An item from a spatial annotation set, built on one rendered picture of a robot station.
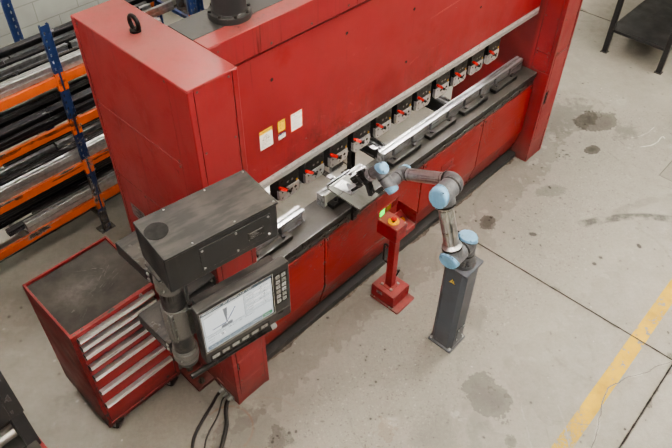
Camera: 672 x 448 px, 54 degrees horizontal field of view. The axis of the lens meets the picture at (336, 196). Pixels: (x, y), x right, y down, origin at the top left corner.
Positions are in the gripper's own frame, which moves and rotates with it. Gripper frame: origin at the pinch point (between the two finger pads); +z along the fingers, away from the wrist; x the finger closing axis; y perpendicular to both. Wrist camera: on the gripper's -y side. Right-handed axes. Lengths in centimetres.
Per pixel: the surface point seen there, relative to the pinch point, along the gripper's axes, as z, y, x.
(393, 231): 1.0, -37.4, -5.5
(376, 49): -59, 56, -27
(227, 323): -51, 5, 139
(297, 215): 13.2, 9.3, 34.4
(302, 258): 24, -13, 44
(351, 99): -39, 43, -8
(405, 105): -21, 18, -59
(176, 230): -82, 49, 144
